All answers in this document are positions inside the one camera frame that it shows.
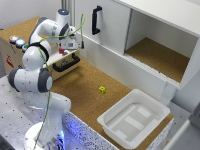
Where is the green cable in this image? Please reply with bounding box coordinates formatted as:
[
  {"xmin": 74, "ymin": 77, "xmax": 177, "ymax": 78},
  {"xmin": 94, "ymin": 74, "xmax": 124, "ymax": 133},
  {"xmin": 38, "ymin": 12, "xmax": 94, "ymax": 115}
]
[{"xmin": 32, "ymin": 12, "xmax": 87, "ymax": 150}]

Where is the wooden drawer box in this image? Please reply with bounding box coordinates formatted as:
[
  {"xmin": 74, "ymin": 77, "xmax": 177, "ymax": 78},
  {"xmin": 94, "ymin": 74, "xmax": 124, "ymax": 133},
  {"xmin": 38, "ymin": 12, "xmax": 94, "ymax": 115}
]
[{"xmin": 0, "ymin": 16, "xmax": 82, "ymax": 77}]

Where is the yellow block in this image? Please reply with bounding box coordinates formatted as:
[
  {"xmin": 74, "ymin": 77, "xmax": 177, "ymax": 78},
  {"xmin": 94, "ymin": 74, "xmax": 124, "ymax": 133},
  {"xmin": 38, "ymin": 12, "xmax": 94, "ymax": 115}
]
[{"xmin": 98, "ymin": 85, "xmax": 107, "ymax": 95}]

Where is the white cabinet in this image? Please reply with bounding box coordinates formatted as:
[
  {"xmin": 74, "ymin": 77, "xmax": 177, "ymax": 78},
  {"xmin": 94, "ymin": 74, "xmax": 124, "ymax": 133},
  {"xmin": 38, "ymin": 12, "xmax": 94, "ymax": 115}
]
[{"xmin": 71, "ymin": 0, "xmax": 200, "ymax": 108}]

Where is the black door handle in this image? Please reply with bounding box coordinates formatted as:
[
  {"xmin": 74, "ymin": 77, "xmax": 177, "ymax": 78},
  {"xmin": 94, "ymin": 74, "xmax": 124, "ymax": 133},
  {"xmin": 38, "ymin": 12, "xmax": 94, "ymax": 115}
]
[{"xmin": 91, "ymin": 5, "xmax": 103, "ymax": 36}]

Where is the white plastic box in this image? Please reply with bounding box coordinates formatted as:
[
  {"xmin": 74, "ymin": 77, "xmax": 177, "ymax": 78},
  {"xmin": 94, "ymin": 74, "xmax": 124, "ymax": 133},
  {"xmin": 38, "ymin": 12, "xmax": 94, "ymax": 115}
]
[{"xmin": 96, "ymin": 88, "xmax": 172, "ymax": 150}]

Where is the black drawer handle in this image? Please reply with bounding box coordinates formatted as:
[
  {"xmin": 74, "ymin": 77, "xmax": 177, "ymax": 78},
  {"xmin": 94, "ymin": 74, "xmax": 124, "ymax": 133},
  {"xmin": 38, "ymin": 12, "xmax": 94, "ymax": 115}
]
[{"xmin": 52, "ymin": 54, "xmax": 82, "ymax": 73}]

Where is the white sliding door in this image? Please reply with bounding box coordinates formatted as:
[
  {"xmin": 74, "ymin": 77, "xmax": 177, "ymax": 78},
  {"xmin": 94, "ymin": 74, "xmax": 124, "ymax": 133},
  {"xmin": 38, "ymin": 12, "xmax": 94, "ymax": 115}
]
[{"xmin": 73, "ymin": 0, "xmax": 132, "ymax": 52}]

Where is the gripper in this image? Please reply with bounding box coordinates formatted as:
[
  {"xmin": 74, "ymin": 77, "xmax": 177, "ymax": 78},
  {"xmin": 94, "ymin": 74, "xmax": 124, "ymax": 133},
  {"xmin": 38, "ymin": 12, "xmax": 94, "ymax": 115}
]
[{"xmin": 59, "ymin": 34, "xmax": 84, "ymax": 52}]

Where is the wooden drawer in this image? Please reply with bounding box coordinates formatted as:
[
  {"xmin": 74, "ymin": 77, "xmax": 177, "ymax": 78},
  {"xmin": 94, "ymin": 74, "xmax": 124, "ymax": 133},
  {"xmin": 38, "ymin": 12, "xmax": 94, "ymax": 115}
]
[{"xmin": 45, "ymin": 49, "xmax": 82, "ymax": 82}]

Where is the green button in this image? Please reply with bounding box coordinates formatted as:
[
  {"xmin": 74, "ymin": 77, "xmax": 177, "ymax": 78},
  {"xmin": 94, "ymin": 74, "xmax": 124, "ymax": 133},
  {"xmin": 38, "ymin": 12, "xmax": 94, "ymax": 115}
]
[{"xmin": 21, "ymin": 43, "xmax": 30, "ymax": 52}]

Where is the blue button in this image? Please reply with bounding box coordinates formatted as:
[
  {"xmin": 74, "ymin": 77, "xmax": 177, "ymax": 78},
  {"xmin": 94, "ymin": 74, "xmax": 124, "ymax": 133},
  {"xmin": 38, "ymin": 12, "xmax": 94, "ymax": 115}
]
[{"xmin": 14, "ymin": 38, "xmax": 27, "ymax": 48}]

